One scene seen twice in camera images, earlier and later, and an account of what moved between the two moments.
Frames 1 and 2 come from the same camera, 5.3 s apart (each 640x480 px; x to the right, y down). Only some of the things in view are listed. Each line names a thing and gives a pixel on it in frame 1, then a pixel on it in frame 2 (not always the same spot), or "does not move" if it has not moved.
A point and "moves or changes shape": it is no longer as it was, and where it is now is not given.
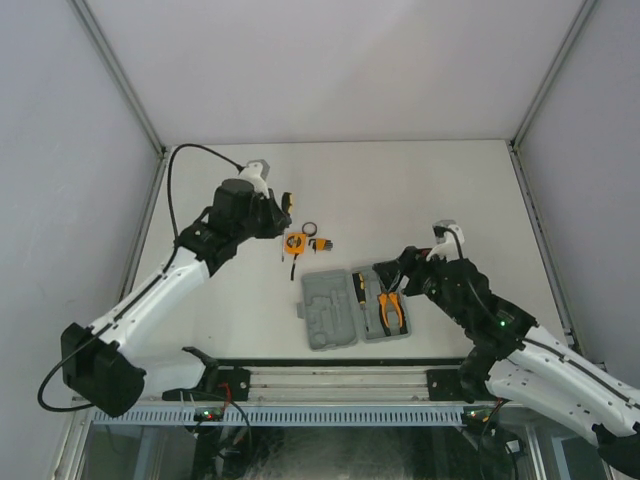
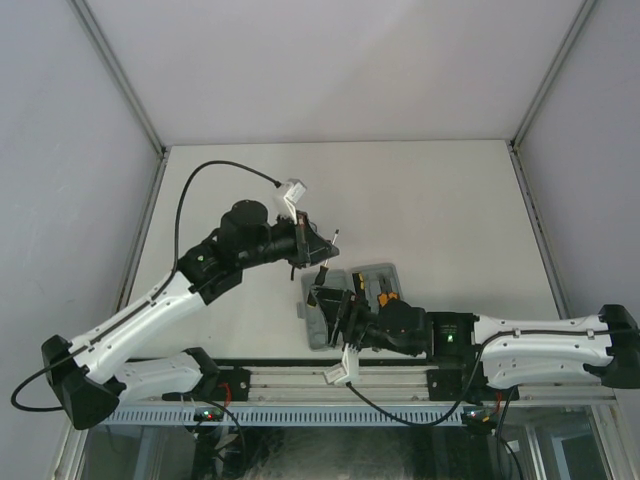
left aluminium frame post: (105, 51) does not move
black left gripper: (277, 220) → (308, 247)
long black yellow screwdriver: (359, 283) does not move
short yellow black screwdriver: (287, 203) moves or changes shape
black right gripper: (414, 261) → (334, 305)
